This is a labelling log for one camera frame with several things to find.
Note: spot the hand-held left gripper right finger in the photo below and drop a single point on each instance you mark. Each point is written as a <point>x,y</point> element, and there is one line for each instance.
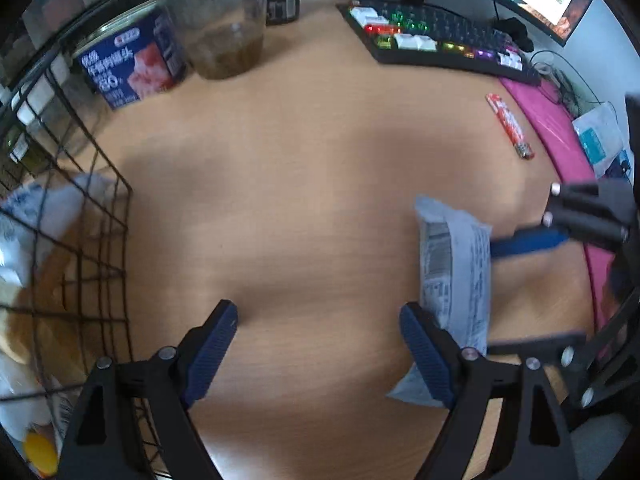
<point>425,355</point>

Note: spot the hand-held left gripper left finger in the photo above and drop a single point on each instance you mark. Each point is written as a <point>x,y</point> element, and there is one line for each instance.
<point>212,350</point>

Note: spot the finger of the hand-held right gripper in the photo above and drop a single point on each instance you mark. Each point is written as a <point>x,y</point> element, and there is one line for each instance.
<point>540,344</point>
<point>530,241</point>

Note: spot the long white blue-print packet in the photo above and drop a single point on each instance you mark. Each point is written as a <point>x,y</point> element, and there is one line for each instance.
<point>460,270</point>

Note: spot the bagged white bread slice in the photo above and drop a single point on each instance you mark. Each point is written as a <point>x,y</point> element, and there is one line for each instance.
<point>60,280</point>

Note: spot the yellow ball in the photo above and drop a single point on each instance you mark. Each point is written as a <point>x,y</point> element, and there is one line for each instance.
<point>41,454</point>

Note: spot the white teal wipes pack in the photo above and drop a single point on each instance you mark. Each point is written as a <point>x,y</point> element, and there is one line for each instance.
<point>597,140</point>

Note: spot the pink mouse mat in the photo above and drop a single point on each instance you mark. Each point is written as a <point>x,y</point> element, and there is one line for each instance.
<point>555,140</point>

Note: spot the red candy tube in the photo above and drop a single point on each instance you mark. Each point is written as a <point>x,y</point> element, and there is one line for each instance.
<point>510,125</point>

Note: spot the person's grey clothing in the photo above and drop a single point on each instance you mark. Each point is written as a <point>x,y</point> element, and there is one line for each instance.
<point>600,447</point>

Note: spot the backlit mechanical keyboard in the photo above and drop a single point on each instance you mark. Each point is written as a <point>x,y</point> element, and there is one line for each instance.
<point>440,40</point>

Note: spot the blue tin can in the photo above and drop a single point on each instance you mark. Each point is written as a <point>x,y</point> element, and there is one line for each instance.
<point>135,60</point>

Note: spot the white bottle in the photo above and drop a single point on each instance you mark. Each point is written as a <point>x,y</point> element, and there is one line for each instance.
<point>35,100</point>

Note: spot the clear plastic cup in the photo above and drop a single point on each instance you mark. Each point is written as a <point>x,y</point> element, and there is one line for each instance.
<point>215,25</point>

